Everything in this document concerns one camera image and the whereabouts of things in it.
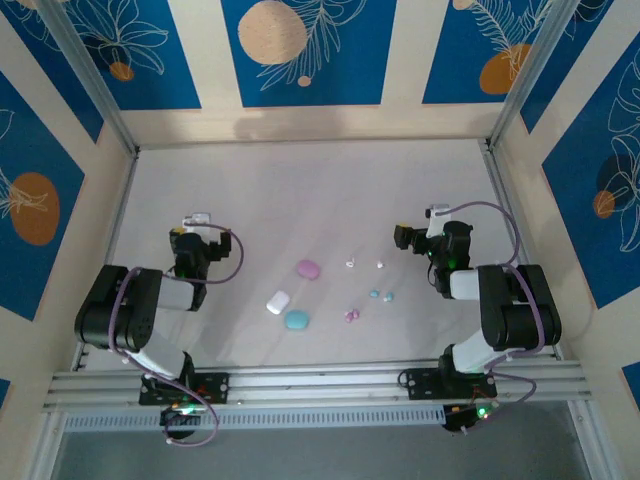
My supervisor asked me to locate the grey slotted cable duct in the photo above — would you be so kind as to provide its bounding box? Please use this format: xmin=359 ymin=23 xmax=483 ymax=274
xmin=63 ymin=405 xmax=447 ymax=432

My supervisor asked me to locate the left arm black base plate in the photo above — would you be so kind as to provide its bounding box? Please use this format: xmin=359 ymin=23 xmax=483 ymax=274
xmin=138 ymin=372 xmax=231 ymax=406

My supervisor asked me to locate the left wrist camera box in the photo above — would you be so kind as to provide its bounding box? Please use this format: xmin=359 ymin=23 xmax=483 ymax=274
xmin=181 ymin=212 xmax=212 ymax=232

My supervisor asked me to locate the blue earbud charging case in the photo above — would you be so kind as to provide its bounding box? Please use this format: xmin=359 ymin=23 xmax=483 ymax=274
xmin=283 ymin=308 xmax=310 ymax=331

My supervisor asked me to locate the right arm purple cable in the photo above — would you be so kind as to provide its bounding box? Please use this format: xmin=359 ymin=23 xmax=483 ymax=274
xmin=434 ymin=200 xmax=549 ymax=407

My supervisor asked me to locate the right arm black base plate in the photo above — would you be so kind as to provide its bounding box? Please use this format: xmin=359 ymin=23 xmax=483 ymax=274
xmin=402 ymin=367 xmax=499 ymax=401

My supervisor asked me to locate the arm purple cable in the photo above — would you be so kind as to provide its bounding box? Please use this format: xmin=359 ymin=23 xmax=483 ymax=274
xmin=107 ymin=223 xmax=245 ymax=449
xmin=434 ymin=200 xmax=549 ymax=407

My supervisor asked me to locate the aluminium table side rail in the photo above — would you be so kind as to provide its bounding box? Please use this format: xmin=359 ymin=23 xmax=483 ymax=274
xmin=72 ymin=149 xmax=141 ymax=374
xmin=479 ymin=139 xmax=564 ymax=361

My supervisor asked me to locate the aluminium mounting rail frame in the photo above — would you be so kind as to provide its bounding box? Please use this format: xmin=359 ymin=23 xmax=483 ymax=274
xmin=42 ymin=355 xmax=586 ymax=415

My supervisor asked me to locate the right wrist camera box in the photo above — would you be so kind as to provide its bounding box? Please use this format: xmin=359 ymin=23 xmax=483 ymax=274
xmin=424 ymin=202 xmax=451 ymax=239

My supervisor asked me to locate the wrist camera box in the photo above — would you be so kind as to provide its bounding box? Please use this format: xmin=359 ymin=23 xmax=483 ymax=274
xmin=424 ymin=202 xmax=451 ymax=239
xmin=181 ymin=212 xmax=212 ymax=232

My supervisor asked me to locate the aluminium corner post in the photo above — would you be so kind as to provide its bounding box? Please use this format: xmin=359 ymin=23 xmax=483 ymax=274
xmin=487 ymin=0 xmax=586 ymax=149
xmin=37 ymin=0 xmax=139 ymax=156

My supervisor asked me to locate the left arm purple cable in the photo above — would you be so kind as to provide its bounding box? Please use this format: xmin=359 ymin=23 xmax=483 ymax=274
xmin=107 ymin=223 xmax=245 ymax=449

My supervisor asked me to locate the white earbud charging case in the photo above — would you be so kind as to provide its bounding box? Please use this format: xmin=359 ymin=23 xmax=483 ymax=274
xmin=265 ymin=289 xmax=292 ymax=316

